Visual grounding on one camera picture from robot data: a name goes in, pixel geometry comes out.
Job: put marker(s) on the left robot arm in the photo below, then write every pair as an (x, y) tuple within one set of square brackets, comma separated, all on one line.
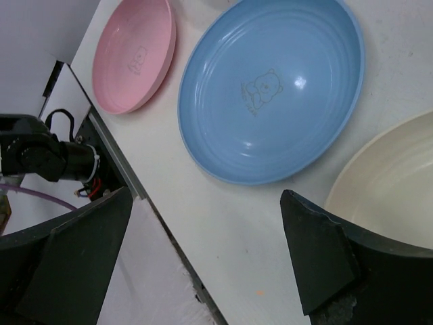
[(28, 146)]

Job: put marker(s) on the cream plastic plate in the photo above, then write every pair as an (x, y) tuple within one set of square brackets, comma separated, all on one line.
[(386, 187)]

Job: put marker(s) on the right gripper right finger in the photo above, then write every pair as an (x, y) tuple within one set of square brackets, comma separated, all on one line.
[(346, 274)]

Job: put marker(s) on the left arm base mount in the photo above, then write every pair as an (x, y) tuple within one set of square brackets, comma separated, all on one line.
[(83, 157)]

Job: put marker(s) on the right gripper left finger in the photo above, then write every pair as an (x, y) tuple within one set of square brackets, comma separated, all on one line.
[(58, 272)]

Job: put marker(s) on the pink plastic plate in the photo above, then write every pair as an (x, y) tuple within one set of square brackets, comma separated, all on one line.
[(133, 55)]

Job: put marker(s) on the blue plastic plate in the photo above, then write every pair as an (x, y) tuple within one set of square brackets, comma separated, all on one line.
[(269, 87)]

